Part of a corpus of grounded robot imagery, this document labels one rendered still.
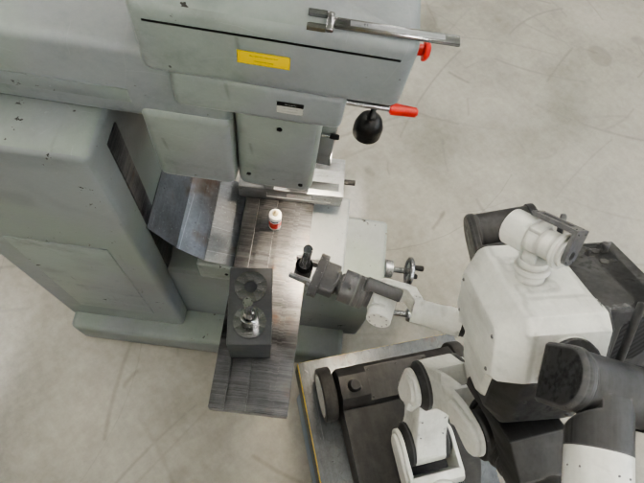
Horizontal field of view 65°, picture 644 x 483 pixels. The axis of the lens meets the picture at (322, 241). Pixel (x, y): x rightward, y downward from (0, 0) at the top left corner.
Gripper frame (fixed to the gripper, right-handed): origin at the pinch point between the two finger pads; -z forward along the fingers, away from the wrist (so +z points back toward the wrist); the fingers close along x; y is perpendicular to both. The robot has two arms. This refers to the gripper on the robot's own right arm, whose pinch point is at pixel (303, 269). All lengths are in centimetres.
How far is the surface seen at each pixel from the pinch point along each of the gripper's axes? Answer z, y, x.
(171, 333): -50, 100, 15
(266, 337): -2.4, 8.5, 18.9
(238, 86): -21, -52, -10
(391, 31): 3, -69, -17
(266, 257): -14.4, 27.4, -9.1
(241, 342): -8.3, 8.5, 22.7
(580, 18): 103, 123, -297
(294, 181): -9.5, -16.9, -14.7
